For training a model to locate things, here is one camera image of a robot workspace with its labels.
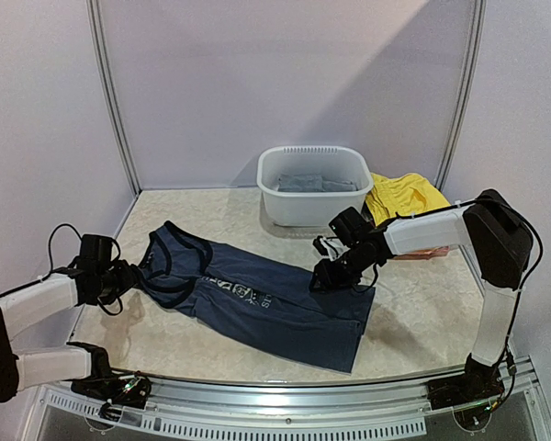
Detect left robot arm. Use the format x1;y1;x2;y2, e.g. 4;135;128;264
0;260;137;403

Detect navy blue tank top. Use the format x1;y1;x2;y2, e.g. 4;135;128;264
133;221;376;373

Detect left aluminium corner post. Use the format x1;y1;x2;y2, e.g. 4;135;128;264
86;0;142;198

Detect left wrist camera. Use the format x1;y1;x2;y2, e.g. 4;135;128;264
79;233;114;266

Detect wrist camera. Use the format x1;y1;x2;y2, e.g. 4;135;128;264
329;207;374;247
79;233;114;266

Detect right aluminium corner post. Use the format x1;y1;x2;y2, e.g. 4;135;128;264
434;0;486;190

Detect front aluminium rail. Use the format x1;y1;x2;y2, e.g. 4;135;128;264
22;357;551;440

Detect pink folded cloth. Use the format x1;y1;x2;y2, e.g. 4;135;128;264
395;246;450;260

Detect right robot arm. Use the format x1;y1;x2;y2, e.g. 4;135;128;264
309;189;544;401

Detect folded grey denim cloth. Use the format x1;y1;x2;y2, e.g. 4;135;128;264
275;174;358;193

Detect white plastic wash basin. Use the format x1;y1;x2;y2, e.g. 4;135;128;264
256;145;374;227

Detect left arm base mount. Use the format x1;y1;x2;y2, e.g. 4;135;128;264
71;371;152;422

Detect aluminium corner post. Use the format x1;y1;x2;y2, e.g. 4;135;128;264
86;0;142;198
434;0;486;190

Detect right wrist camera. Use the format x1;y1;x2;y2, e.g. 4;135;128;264
329;207;374;247

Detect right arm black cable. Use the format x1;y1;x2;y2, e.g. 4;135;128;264
348;195;544;410

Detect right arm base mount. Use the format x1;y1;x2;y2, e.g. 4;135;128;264
426;357;515;433

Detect yellow shorts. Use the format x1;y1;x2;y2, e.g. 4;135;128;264
365;173;449;225

